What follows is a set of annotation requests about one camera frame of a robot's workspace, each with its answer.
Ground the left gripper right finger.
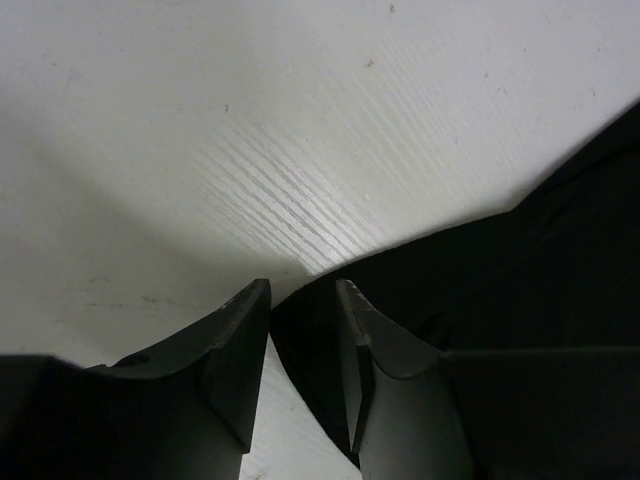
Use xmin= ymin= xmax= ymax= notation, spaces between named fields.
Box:
xmin=336 ymin=280 xmax=639 ymax=479

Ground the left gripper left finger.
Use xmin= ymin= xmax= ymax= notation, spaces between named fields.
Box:
xmin=1 ymin=279 xmax=271 ymax=479

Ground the black tank top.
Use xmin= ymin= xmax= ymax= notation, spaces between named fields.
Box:
xmin=271 ymin=108 xmax=639 ymax=472

